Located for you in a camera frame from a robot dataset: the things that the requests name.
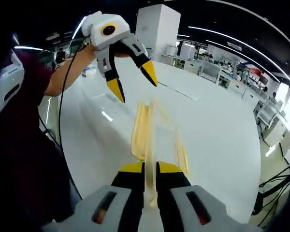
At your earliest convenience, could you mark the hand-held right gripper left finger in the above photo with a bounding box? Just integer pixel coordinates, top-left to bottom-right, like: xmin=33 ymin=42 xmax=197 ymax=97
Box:
xmin=72 ymin=161 xmax=146 ymax=232

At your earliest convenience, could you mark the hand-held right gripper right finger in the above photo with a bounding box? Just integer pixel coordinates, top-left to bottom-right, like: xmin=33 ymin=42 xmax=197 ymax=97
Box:
xmin=156 ymin=161 xmax=230 ymax=232

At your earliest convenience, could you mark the clear lid with yellow latches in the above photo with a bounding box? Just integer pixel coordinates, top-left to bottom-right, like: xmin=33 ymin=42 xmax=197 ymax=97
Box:
xmin=130 ymin=96 xmax=190 ymax=209

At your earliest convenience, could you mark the clear storage box lid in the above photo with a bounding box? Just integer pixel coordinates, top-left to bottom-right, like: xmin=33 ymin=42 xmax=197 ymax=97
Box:
xmin=135 ymin=96 xmax=186 ymax=174

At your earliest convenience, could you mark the white square pillar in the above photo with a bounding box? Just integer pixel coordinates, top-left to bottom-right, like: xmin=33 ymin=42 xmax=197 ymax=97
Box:
xmin=135 ymin=3 xmax=181 ymax=64

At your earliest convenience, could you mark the white ceiling light strip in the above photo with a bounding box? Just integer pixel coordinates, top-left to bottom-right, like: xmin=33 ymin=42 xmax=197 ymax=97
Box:
xmin=188 ymin=25 xmax=290 ymax=85

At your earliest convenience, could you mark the black metal stand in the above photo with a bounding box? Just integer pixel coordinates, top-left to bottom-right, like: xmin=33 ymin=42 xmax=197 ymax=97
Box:
xmin=252 ymin=158 xmax=290 ymax=217

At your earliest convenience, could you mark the ceiling air vent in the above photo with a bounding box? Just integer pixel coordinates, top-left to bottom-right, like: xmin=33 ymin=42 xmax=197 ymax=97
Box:
xmin=228 ymin=41 xmax=243 ymax=51

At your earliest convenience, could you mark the white chest-worn device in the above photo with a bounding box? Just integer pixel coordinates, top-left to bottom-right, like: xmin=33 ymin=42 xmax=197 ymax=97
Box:
xmin=0 ymin=48 xmax=25 ymax=117

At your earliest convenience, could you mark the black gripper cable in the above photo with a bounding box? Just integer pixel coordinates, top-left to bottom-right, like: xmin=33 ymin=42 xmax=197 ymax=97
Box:
xmin=58 ymin=36 xmax=94 ymax=150

